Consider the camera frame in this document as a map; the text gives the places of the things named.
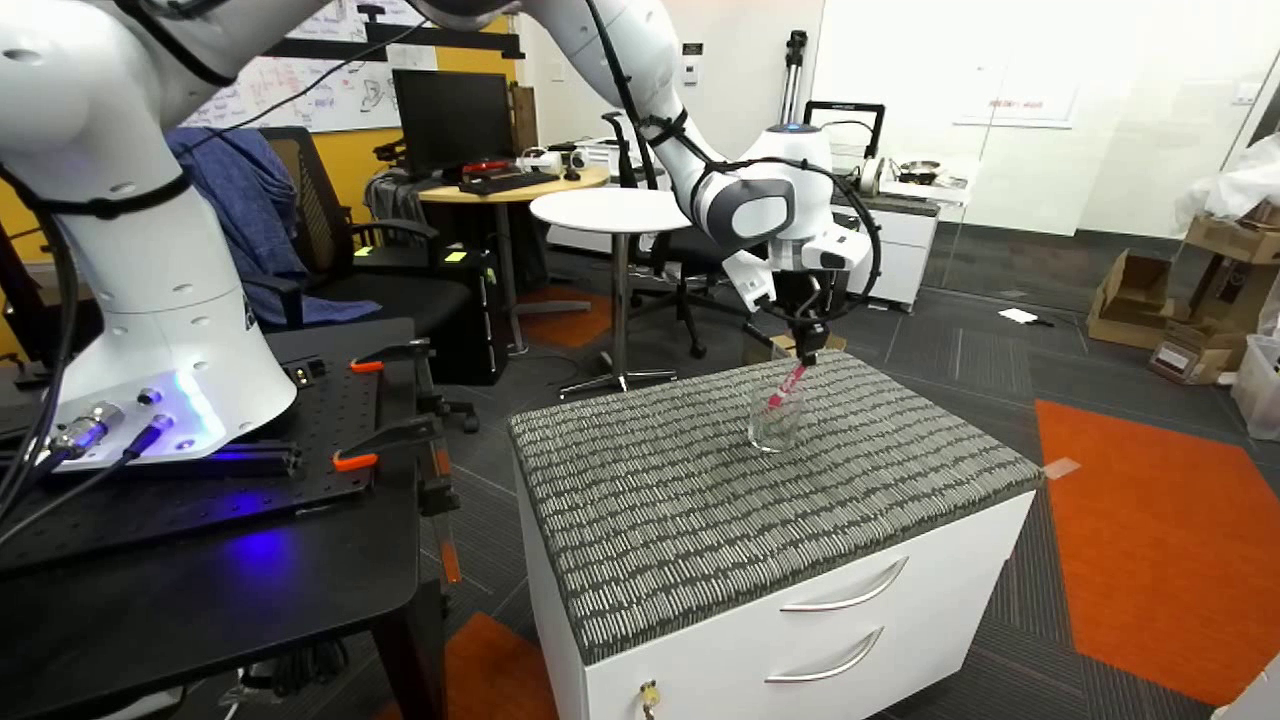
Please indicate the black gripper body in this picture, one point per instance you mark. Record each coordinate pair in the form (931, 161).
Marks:
(803, 305)

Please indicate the red marker pen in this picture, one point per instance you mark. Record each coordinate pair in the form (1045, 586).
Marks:
(784, 388)

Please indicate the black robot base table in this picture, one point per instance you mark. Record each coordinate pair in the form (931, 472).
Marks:
(104, 630)

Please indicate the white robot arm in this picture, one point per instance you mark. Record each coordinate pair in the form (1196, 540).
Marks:
(90, 92)

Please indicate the clear drinking glass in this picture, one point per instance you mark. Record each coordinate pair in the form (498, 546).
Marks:
(775, 421)

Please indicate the white low cabinet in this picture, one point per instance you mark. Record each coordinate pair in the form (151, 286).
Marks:
(904, 245)

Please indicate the round white side table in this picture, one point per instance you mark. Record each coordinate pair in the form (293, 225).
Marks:
(616, 214)

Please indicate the grey patterned carpet mat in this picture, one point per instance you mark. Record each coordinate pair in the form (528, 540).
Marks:
(657, 509)

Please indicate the round wooden desk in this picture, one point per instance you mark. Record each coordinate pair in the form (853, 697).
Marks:
(503, 194)

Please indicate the black computer tower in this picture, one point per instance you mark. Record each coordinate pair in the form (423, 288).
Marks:
(473, 342)

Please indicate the white drawer cabinet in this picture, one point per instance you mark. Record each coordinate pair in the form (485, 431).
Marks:
(719, 668)

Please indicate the stacked cardboard boxes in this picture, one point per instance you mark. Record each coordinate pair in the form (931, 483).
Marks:
(1191, 315)

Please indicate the black computer monitor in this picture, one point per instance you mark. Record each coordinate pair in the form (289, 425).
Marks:
(452, 117)

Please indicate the black office chair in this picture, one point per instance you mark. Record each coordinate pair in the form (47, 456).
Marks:
(372, 262)

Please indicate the blue jacket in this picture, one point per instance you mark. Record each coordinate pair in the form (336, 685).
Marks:
(252, 200)

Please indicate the upper silver drawer handle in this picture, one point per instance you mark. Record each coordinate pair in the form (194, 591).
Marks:
(853, 593)

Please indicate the silver drawer handle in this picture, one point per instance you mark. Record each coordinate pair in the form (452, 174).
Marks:
(853, 593)
(828, 665)

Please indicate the lower silver drawer handle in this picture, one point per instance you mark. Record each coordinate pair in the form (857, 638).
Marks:
(828, 665)

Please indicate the orange-handled black clamp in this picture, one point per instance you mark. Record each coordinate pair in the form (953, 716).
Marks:
(380, 363)

